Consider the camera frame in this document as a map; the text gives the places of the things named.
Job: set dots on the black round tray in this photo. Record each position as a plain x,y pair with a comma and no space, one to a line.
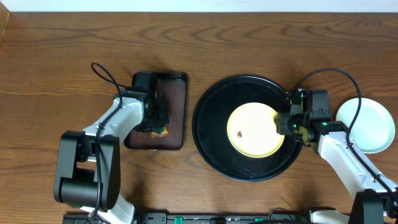
209,128

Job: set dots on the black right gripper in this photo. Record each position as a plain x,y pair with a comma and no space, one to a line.
282,124

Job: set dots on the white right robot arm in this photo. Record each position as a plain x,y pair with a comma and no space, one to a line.
308,119

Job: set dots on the black rectangular tray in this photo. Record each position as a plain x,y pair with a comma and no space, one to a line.
170,88

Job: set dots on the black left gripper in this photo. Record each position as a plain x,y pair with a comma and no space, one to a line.
158,116

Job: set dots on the pale white plate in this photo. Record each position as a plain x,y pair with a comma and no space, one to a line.
374,129

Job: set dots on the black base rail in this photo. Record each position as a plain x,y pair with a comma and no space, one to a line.
188,218

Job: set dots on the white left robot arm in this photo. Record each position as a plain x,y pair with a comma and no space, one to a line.
88,172

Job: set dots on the orange green scrub sponge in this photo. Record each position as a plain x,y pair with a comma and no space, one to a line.
159,132

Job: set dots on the yellow plate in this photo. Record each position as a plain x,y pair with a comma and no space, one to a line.
252,131

